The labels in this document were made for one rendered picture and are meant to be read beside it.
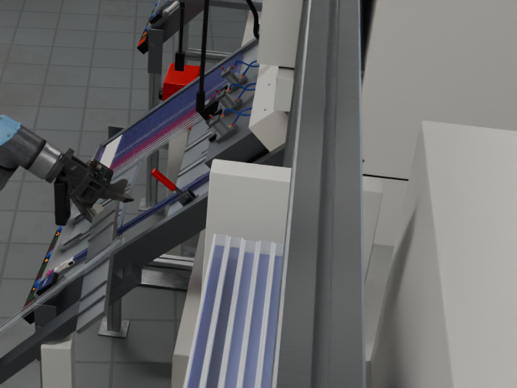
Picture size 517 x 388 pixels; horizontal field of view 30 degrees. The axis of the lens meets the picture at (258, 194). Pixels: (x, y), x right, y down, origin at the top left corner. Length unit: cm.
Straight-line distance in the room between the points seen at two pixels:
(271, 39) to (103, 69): 302
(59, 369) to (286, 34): 82
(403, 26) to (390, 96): 14
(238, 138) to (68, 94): 263
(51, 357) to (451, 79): 95
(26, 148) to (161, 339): 128
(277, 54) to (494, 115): 43
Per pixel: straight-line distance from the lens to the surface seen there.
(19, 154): 209
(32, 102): 447
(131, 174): 244
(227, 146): 196
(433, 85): 183
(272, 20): 175
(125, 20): 526
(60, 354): 199
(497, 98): 186
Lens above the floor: 220
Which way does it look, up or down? 34 degrees down
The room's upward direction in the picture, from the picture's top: 6 degrees clockwise
